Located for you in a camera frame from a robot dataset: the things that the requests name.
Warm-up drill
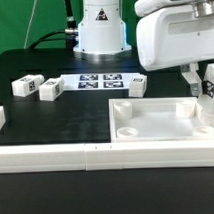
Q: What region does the white sheet with fiducial tags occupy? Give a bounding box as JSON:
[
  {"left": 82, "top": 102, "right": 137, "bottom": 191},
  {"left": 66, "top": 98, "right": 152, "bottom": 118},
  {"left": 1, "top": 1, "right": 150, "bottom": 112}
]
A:
[{"left": 61, "top": 72, "right": 139, "bottom": 91}]

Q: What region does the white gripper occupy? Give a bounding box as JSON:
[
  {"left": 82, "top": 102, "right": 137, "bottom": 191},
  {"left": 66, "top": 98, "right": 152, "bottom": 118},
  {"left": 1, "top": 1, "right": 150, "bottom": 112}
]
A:
[{"left": 136, "top": 5, "right": 214, "bottom": 96}]

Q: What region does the white square tabletop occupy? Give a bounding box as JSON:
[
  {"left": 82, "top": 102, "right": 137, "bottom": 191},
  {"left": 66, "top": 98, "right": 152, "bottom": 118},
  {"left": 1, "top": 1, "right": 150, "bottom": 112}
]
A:
[{"left": 109, "top": 97, "right": 214, "bottom": 143}]

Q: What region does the white front fence wall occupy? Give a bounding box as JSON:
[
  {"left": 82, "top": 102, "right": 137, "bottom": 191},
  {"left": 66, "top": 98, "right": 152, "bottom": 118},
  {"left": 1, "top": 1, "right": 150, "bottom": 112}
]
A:
[{"left": 0, "top": 139, "right": 214, "bottom": 174}]

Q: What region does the white thin cable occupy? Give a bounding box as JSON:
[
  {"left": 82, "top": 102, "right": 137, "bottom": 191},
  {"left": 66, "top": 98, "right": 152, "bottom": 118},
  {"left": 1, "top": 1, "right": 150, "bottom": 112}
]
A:
[{"left": 22, "top": 0, "right": 40, "bottom": 50}]

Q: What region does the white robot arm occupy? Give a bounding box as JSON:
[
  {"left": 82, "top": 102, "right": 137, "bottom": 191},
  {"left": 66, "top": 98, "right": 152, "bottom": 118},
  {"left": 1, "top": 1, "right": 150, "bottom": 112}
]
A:
[{"left": 74, "top": 0, "right": 214, "bottom": 96}]

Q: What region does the black cable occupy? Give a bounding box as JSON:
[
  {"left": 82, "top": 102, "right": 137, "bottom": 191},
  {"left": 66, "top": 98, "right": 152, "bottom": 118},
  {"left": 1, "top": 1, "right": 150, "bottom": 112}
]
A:
[{"left": 26, "top": 0, "right": 80, "bottom": 51}]

